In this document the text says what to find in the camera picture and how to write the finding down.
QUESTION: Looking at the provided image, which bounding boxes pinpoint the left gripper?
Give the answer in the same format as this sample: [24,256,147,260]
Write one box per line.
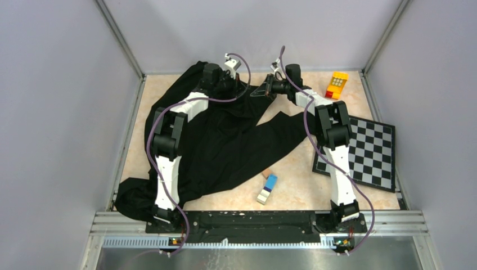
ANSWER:
[214,70,247,98]

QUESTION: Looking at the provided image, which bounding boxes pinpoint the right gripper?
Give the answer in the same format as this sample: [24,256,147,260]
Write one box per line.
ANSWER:
[250,74,290,101]

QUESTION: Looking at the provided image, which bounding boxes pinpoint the black jacket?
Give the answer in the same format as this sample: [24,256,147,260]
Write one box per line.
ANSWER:
[115,61,307,222]

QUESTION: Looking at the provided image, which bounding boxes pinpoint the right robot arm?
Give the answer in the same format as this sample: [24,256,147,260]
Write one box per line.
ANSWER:
[251,60,359,232]

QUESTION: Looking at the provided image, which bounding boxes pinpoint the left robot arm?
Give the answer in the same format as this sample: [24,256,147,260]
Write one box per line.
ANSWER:
[147,58,241,233]

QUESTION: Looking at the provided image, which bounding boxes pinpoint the yellow red toy block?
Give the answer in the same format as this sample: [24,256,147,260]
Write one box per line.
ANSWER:
[325,71,349,100]

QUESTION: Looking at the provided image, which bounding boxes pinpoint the small brown wooden block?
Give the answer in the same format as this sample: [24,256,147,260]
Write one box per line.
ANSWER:
[261,168,273,179]

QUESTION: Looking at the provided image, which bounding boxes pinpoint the blue white block stack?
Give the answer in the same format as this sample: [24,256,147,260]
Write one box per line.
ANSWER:
[256,174,278,205]

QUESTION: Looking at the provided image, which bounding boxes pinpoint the black white chessboard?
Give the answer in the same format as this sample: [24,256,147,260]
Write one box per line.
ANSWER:
[312,115,397,194]

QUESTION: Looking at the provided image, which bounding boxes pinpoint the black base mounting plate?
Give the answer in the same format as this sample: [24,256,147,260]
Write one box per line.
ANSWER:
[145,210,367,244]

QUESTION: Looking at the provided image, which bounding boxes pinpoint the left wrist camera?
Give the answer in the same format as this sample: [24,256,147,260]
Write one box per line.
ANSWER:
[224,53,241,79]

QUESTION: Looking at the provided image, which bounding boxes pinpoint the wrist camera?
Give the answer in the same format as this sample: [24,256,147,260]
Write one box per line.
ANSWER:
[270,58,281,74]
[224,53,241,79]

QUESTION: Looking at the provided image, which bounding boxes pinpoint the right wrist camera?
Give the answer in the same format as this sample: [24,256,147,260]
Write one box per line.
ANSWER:
[270,58,281,74]

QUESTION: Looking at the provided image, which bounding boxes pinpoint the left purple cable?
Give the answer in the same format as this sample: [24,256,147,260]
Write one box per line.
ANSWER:
[146,52,251,258]

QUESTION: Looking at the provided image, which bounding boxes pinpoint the aluminium front rail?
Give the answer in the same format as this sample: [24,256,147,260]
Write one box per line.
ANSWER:
[90,210,428,251]

